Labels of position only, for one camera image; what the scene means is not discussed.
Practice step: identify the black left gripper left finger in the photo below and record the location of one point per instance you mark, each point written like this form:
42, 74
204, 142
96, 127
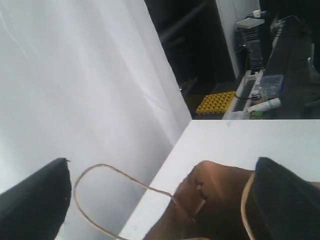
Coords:
36, 208

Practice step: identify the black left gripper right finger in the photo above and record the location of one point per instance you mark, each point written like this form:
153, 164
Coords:
289, 205

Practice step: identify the white cap bottle near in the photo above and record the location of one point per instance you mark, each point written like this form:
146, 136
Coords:
255, 97

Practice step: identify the grey computer tower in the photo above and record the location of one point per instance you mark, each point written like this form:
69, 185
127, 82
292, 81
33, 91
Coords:
249, 29

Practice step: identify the yellow egg crate tray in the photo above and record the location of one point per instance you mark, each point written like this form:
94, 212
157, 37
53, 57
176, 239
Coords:
217, 103

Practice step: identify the green lid small jar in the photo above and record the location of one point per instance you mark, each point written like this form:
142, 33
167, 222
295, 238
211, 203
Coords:
256, 115

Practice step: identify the white plastic storage bin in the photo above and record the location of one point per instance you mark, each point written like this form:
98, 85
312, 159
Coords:
242, 99

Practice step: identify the white tube green cap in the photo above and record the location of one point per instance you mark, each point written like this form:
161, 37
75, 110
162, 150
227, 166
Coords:
265, 106

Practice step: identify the clear plastic lidded box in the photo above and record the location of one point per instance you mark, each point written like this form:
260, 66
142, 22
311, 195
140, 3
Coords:
271, 86

